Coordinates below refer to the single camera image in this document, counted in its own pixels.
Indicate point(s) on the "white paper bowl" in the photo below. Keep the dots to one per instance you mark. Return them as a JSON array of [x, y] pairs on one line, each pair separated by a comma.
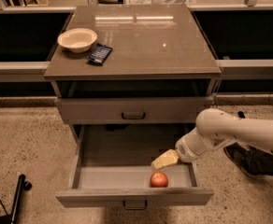
[[77, 40]]

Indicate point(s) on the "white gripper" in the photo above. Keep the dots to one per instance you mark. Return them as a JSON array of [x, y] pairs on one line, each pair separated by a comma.
[[183, 150]]

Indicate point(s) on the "blue snack packet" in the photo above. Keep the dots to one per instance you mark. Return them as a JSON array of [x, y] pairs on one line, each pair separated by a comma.
[[100, 54]]

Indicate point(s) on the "closed top drawer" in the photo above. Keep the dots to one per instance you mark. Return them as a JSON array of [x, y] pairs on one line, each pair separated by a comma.
[[131, 110]]

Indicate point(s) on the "grey drawer cabinet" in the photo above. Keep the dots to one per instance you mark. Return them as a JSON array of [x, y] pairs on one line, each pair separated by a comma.
[[158, 51]]

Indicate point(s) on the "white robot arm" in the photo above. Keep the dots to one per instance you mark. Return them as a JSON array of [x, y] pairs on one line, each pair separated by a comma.
[[214, 129]]

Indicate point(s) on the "red apple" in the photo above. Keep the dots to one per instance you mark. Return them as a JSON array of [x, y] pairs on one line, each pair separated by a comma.
[[159, 180]]

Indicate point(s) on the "dark trouser leg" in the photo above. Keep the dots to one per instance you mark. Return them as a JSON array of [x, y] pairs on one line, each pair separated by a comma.
[[260, 163]]

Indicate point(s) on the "black chair leg right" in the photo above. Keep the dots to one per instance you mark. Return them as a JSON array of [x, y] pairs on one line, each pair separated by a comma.
[[241, 114]]

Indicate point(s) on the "black stand leg left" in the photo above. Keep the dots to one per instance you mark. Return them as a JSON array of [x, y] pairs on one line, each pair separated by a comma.
[[12, 217]]

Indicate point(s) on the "black shoe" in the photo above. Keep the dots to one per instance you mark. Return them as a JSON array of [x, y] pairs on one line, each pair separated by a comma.
[[237, 154]]

